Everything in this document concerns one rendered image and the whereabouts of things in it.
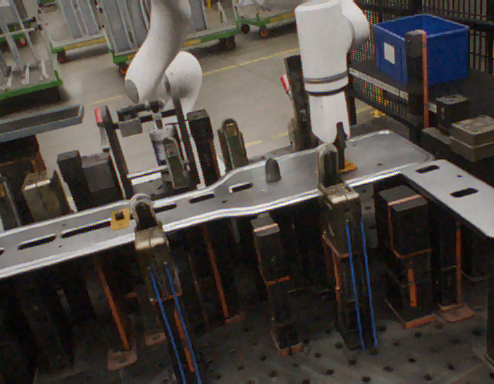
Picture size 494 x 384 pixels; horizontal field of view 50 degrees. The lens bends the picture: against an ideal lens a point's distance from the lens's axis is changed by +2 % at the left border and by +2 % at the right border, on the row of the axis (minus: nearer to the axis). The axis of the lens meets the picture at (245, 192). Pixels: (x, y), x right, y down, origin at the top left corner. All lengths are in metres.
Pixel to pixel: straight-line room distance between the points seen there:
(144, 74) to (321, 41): 0.63
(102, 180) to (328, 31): 0.61
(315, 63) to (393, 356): 0.58
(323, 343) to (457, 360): 0.25
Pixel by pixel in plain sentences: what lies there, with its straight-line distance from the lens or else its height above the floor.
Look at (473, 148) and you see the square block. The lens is 1.12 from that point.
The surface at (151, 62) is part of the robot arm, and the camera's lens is 1.47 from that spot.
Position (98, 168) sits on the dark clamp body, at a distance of 1.26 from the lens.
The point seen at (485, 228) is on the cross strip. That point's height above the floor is 1.00.
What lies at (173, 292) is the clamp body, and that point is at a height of 0.94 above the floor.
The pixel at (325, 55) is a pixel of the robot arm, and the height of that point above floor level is 1.26.
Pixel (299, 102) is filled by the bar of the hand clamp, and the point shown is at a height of 1.11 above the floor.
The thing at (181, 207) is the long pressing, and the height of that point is 1.00.
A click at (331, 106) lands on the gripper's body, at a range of 1.03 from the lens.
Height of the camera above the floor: 1.48
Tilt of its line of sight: 26 degrees down
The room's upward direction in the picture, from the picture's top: 12 degrees counter-clockwise
